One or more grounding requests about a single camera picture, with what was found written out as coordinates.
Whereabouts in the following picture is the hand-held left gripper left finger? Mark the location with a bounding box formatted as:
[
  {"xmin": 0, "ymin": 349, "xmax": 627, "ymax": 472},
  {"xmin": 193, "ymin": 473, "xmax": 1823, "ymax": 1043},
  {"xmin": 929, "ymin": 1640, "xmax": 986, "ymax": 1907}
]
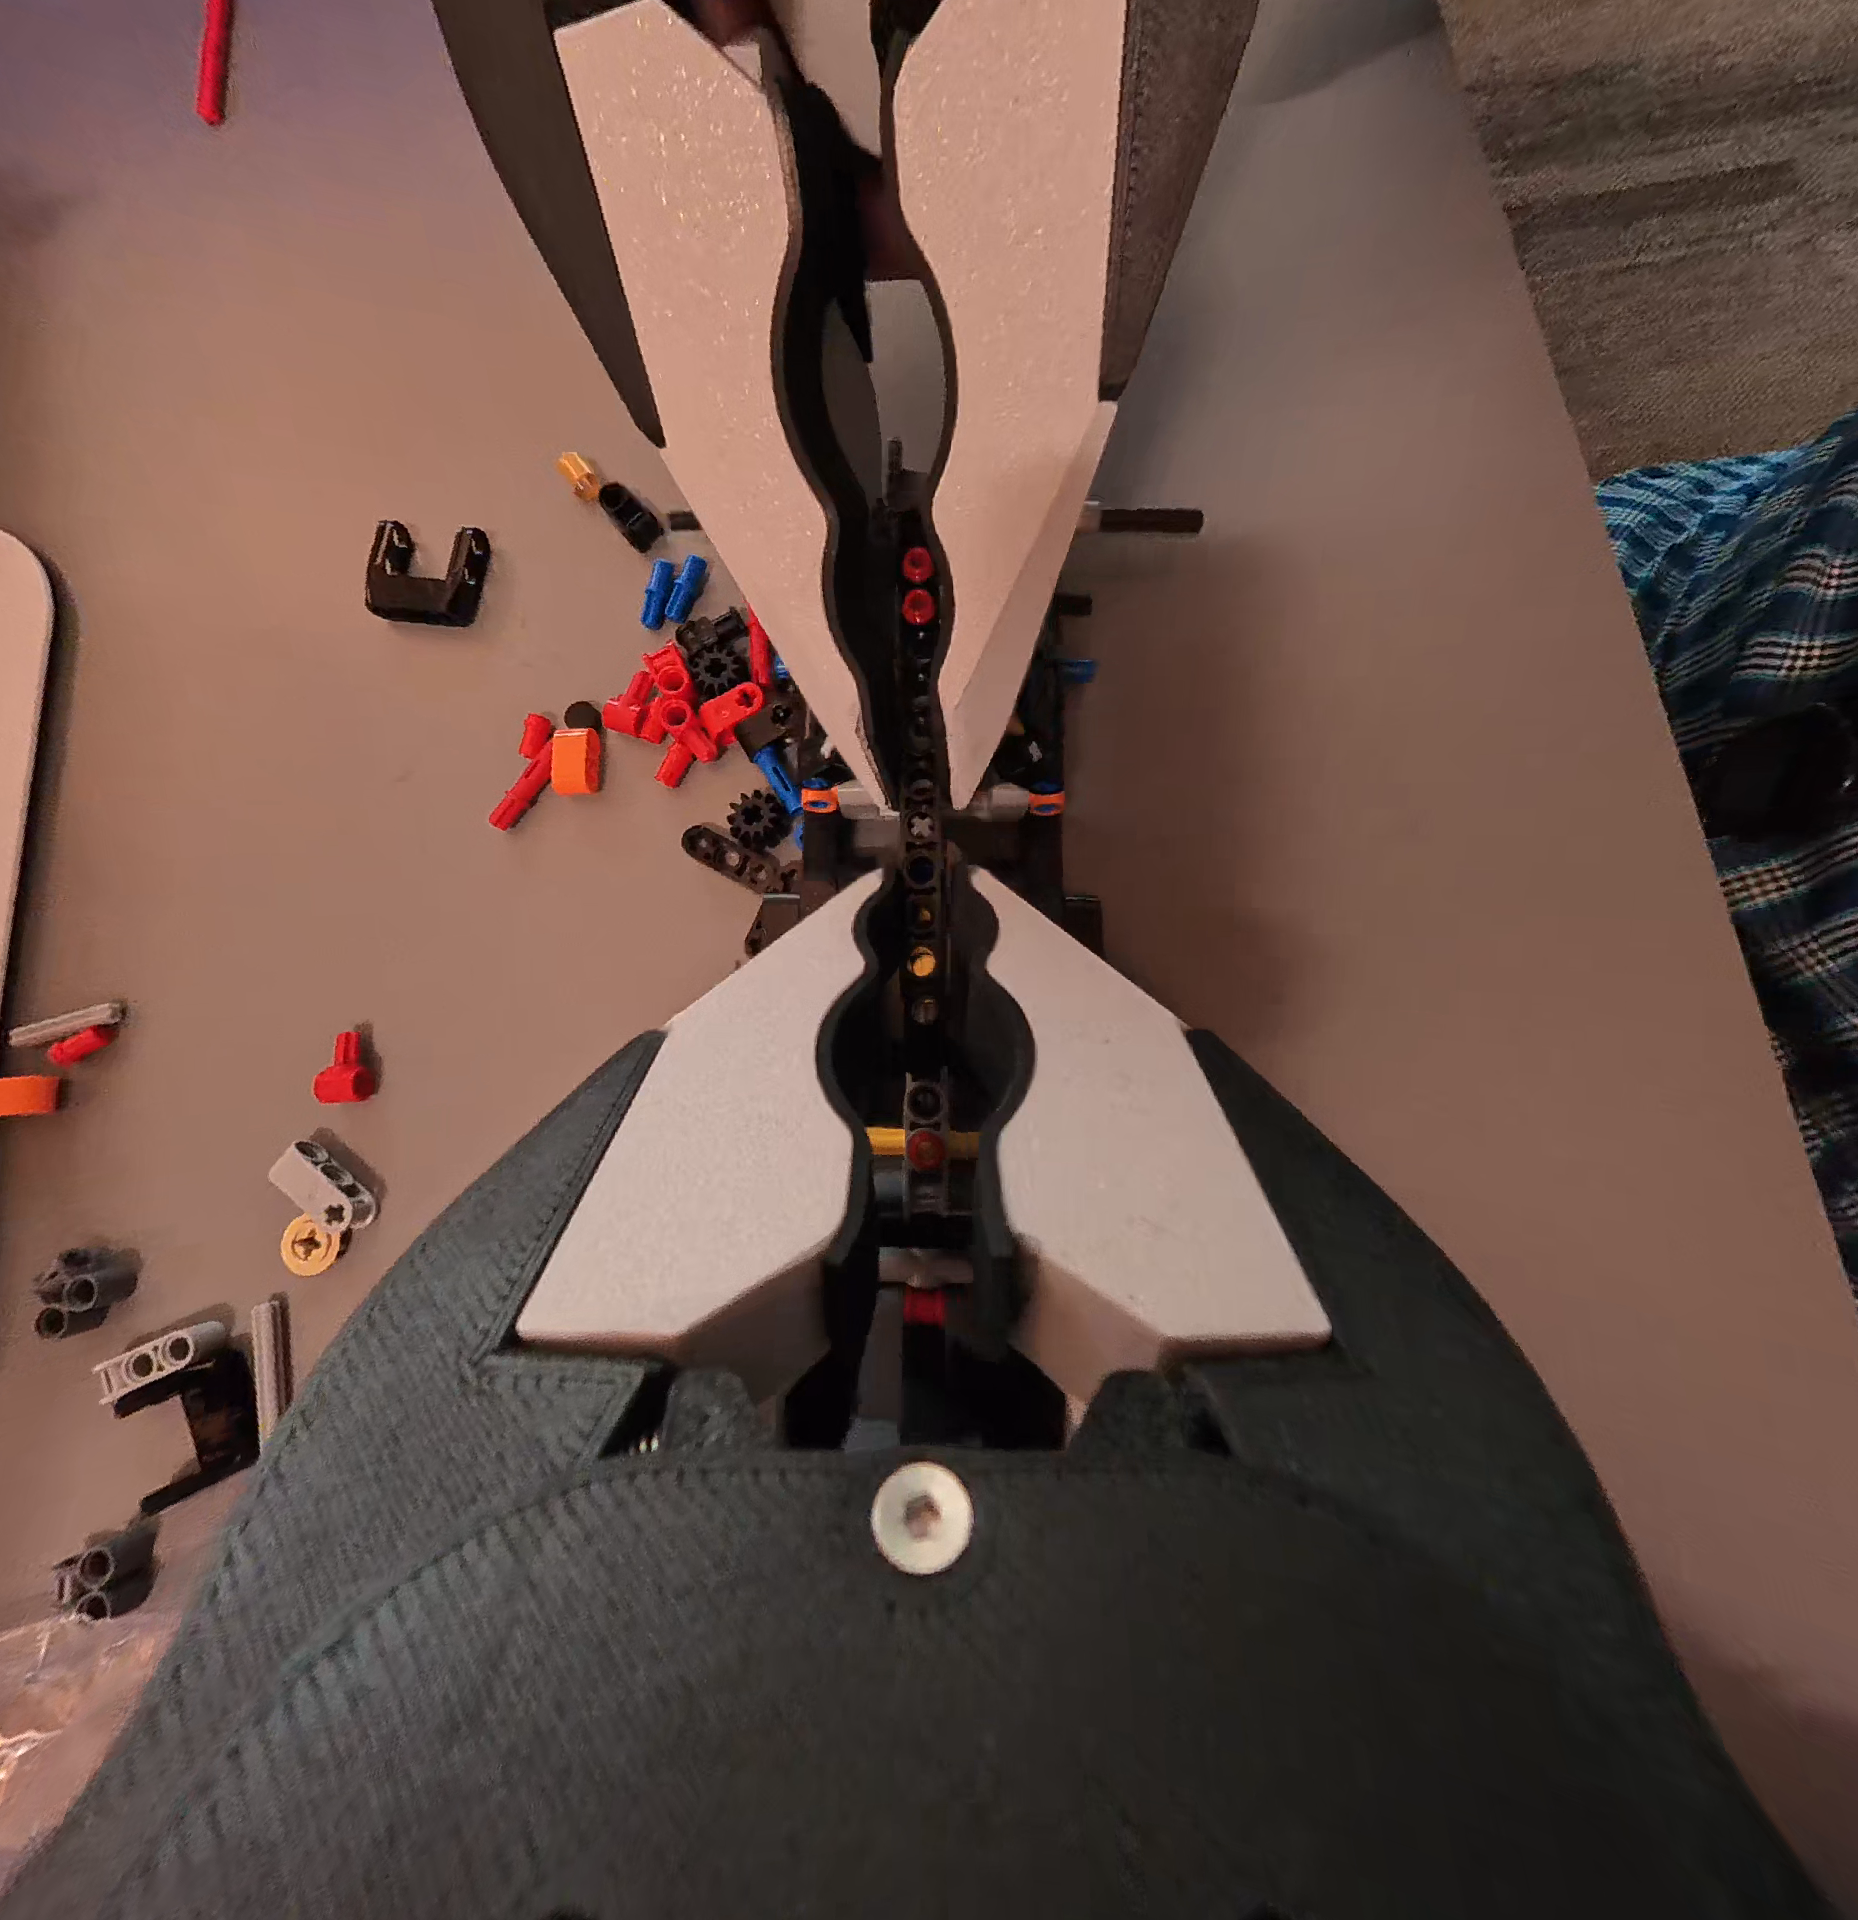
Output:
[{"xmin": 513, "ymin": 870, "xmax": 890, "ymax": 1427}]

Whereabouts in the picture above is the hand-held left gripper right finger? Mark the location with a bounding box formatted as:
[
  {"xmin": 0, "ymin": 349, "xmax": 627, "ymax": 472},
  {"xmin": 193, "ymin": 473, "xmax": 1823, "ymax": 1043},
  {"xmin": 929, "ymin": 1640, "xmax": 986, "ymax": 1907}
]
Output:
[{"xmin": 970, "ymin": 875, "xmax": 1336, "ymax": 1431}]

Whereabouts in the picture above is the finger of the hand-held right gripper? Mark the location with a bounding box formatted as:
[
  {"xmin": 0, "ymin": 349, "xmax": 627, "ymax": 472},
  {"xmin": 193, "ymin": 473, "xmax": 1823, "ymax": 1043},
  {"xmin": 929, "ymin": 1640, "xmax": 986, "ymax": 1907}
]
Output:
[
  {"xmin": 550, "ymin": 0, "xmax": 888, "ymax": 768},
  {"xmin": 888, "ymin": 0, "xmax": 1136, "ymax": 814}
]

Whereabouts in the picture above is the lego car chassis model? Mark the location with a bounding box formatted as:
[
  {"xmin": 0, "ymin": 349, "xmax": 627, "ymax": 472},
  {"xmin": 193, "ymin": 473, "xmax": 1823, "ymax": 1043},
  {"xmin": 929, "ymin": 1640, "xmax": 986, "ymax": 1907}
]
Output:
[{"xmin": 666, "ymin": 434, "xmax": 1207, "ymax": 1448}]

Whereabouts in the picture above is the black three-hole lego liftarm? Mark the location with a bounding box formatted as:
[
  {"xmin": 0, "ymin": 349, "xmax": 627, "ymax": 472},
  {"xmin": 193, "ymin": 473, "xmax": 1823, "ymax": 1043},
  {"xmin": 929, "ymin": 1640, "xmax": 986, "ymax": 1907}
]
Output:
[{"xmin": 679, "ymin": 821, "xmax": 789, "ymax": 897}]

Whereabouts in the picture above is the light grey lego connector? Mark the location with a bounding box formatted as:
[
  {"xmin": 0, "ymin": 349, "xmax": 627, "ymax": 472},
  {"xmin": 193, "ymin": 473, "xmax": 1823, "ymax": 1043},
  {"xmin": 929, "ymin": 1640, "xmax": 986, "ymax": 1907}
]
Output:
[{"xmin": 266, "ymin": 1133, "xmax": 381, "ymax": 1233}]

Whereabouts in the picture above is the black lego connector blue pin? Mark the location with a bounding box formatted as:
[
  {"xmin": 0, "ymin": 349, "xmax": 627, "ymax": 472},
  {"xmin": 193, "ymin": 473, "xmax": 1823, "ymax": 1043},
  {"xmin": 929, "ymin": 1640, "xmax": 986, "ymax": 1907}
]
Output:
[{"xmin": 739, "ymin": 693, "xmax": 815, "ymax": 817}]

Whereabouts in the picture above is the light grey short lego beam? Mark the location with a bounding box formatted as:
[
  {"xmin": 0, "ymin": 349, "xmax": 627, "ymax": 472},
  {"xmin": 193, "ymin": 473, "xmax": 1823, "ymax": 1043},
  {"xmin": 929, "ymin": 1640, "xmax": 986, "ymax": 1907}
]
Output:
[{"xmin": 92, "ymin": 1319, "xmax": 233, "ymax": 1411}]

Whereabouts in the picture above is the dark grey double lego connector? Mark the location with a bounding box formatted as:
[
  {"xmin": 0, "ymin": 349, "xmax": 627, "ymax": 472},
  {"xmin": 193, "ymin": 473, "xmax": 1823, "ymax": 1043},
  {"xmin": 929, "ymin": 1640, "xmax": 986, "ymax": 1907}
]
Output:
[{"xmin": 32, "ymin": 1245, "xmax": 142, "ymax": 1340}]

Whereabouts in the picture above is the red grey lego pin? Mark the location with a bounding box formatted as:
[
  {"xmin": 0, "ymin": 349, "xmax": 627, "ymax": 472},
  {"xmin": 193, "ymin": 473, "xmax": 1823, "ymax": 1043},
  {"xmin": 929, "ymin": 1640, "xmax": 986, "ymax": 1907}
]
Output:
[{"xmin": 5, "ymin": 1000, "xmax": 129, "ymax": 1070}]

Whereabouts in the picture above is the dark grey small lego connector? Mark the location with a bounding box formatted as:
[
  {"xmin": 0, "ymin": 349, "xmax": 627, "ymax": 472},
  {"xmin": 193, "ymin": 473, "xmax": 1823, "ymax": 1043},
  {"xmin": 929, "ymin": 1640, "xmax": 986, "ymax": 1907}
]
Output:
[{"xmin": 50, "ymin": 1521, "xmax": 162, "ymax": 1624}]

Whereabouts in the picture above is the person's plaid clothing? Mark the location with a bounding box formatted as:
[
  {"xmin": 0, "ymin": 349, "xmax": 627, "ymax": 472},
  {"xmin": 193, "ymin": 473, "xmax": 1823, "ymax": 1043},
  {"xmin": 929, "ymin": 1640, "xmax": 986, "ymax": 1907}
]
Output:
[{"xmin": 1596, "ymin": 382, "xmax": 1858, "ymax": 1395}]

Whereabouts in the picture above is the white tablet stand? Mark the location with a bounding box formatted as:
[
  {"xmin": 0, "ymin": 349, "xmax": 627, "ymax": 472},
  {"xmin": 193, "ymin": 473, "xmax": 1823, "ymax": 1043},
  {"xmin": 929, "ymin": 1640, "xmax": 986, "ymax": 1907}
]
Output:
[{"xmin": 0, "ymin": 521, "xmax": 57, "ymax": 1245}]

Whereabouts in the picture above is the clear empty plastic bag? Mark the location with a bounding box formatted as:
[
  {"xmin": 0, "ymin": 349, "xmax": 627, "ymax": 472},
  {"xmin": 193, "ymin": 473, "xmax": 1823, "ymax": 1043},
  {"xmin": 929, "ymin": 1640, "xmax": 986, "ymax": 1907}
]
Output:
[{"xmin": 0, "ymin": 1618, "xmax": 165, "ymax": 1920}]

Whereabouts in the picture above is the black u-shaped lego bracket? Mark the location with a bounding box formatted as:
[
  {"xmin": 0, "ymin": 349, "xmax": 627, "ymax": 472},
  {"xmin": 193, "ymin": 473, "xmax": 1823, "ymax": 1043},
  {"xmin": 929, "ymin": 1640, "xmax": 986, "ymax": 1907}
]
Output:
[{"xmin": 137, "ymin": 1345, "xmax": 266, "ymax": 1516}]

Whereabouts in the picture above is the black body strap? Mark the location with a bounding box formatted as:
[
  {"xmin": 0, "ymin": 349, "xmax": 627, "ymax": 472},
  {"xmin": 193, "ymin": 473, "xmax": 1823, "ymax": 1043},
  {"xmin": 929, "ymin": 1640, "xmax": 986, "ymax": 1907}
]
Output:
[{"xmin": 1693, "ymin": 698, "xmax": 1858, "ymax": 843}]

